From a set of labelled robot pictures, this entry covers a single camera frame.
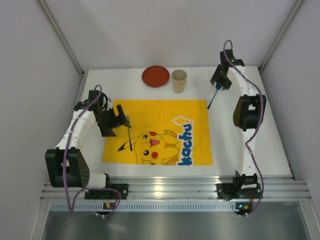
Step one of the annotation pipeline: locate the right aluminium frame post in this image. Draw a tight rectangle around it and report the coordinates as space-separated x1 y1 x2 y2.
258 0 305 74

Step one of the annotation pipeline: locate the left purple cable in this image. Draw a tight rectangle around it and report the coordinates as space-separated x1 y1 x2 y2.
62 84 123 218

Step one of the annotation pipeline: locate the beige paper cup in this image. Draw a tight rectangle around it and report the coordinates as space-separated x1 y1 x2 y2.
171 69 187 94

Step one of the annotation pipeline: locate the left aluminium frame post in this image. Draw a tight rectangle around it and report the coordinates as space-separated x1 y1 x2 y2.
37 0 87 76

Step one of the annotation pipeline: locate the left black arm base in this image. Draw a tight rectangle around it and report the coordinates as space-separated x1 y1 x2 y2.
84 183 129 200

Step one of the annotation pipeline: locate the blue metal spoon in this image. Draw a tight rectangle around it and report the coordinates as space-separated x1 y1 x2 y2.
207 83 222 110

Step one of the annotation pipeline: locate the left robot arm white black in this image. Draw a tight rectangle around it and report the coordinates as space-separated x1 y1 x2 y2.
45 89 131 189

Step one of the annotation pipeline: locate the blue metal fork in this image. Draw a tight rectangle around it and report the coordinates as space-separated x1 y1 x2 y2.
126 115 133 152

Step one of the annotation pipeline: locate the red round plate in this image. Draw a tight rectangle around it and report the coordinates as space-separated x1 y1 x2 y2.
141 65 170 88

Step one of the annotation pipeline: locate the aluminium frame post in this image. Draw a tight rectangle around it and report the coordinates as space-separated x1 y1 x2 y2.
258 0 305 74
37 0 87 76

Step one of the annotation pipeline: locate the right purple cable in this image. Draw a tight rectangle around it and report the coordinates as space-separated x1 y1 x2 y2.
223 39 265 218

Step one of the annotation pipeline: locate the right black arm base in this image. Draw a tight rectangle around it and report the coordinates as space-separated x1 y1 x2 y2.
216 183 262 201

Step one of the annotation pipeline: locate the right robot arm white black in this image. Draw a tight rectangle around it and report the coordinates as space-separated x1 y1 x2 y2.
210 49 267 189

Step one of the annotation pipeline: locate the yellow Pikachu cloth placemat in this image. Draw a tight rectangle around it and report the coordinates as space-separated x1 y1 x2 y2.
101 99 213 167

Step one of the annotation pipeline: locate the perforated metal cable duct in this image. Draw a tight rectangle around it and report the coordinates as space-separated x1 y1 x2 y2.
49 201 254 212

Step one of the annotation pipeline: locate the purple cable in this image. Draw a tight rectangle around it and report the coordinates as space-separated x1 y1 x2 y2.
223 39 265 218
62 84 123 218

